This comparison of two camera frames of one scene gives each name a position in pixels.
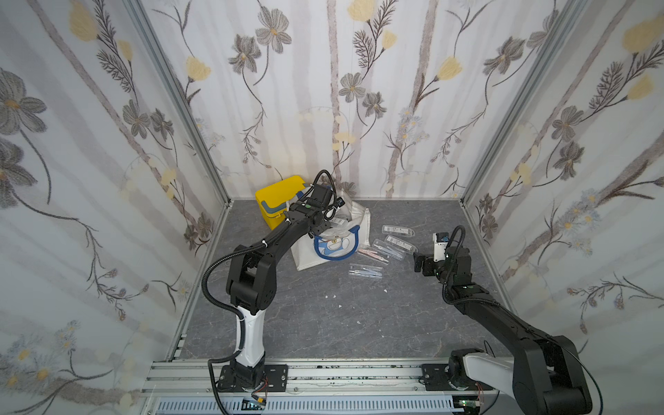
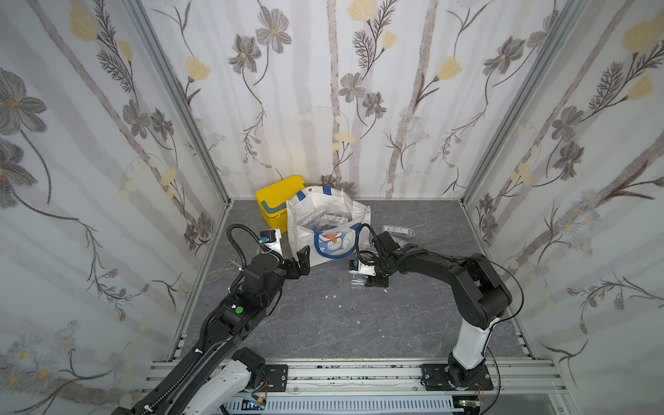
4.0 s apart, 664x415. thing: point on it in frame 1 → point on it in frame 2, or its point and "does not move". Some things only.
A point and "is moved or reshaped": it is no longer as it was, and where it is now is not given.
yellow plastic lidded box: x=273 y=199 does not move
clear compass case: x=365 y=271 is moved or reshaped
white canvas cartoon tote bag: x=349 y=232 does not move
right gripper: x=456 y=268 → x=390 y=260
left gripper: x=323 y=228 → x=303 y=262
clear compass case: x=398 y=230 does not move
